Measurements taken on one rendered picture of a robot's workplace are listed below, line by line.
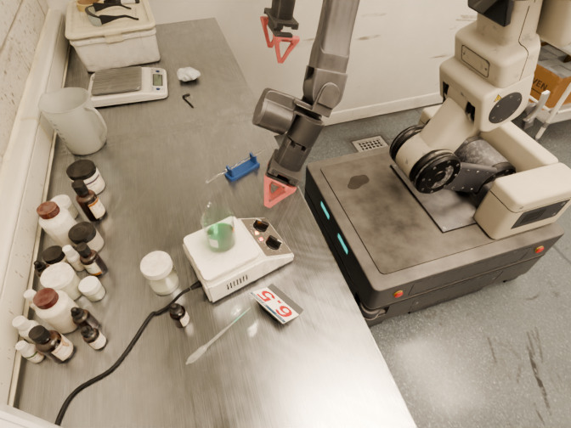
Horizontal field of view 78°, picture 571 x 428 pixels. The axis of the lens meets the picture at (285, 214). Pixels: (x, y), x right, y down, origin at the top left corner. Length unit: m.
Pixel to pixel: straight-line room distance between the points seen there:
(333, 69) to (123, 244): 0.60
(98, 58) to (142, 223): 0.82
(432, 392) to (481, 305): 0.46
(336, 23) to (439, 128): 0.73
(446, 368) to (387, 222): 0.61
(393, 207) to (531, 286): 0.78
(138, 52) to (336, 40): 1.04
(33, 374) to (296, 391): 0.47
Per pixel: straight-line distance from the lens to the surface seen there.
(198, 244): 0.74
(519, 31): 1.19
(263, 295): 0.73
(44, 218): 0.90
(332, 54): 0.65
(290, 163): 0.68
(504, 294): 1.87
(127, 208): 0.98
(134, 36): 1.55
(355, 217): 1.40
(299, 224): 0.86
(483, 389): 1.64
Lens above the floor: 1.42
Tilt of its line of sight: 49 degrees down
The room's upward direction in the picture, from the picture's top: straight up
